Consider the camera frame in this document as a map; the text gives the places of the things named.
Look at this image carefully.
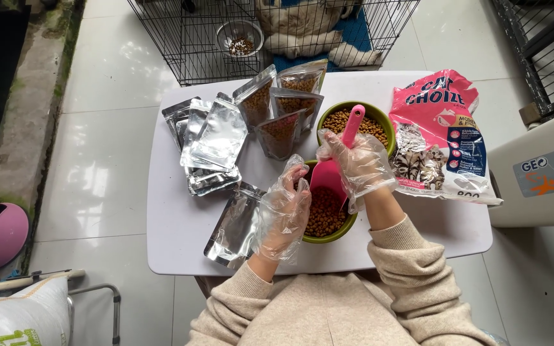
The person's right hand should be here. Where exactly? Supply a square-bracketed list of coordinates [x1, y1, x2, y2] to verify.
[316, 129, 399, 215]

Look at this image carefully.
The person's left hand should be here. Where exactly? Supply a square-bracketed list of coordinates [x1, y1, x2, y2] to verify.
[253, 155, 312, 264]

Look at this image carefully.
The pink plastic scoop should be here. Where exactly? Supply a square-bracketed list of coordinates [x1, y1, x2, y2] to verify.
[308, 104, 367, 210]

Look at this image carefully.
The kibble filled foil pouch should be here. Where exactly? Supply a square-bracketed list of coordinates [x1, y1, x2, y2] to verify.
[277, 59, 329, 94]
[255, 109, 307, 161]
[232, 64, 278, 133]
[270, 87, 325, 134]

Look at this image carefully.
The brown cat kibble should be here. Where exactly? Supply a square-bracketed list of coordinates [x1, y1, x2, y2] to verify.
[323, 108, 390, 148]
[304, 185, 350, 238]

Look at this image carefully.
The green bowl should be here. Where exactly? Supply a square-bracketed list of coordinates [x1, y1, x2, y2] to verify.
[316, 100, 397, 160]
[300, 159, 359, 245]

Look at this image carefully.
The single flat foil pouch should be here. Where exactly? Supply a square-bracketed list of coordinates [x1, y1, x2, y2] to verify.
[203, 182, 267, 270]

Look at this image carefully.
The pile of empty silver pouches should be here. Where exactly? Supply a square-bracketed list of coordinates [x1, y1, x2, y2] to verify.
[162, 92, 249, 198]

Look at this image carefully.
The pink cat food bag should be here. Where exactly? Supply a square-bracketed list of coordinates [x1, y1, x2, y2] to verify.
[388, 69, 504, 207]

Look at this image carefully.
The blue mat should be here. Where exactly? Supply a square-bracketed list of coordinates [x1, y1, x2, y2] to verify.
[271, 0, 375, 73]

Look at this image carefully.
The cream furry cat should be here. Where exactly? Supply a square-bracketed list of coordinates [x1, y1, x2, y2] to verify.
[255, 0, 384, 67]

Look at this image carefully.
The white table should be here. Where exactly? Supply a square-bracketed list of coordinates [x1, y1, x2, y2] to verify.
[146, 70, 494, 277]

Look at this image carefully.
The person's beige sweater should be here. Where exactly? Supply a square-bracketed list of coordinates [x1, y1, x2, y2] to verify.
[236, 272, 424, 346]

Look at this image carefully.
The metal pet bowl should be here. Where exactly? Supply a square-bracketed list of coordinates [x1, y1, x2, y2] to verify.
[215, 20, 264, 59]

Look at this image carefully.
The white plastic box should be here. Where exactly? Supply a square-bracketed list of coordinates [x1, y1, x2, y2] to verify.
[487, 95, 554, 228]

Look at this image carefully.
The black metal rack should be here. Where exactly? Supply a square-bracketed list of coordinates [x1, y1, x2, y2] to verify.
[491, 0, 554, 128]

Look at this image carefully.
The white woven sack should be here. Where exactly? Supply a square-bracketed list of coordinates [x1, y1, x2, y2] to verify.
[0, 274, 71, 346]

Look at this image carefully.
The black wire cage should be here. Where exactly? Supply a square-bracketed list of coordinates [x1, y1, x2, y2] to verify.
[126, 0, 421, 87]

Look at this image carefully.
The grey metal frame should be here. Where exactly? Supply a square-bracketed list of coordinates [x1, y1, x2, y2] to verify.
[65, 283, 122, 346]

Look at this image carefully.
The white handled tool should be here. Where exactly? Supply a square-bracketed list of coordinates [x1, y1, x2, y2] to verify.
[0, 268, 87, 294]

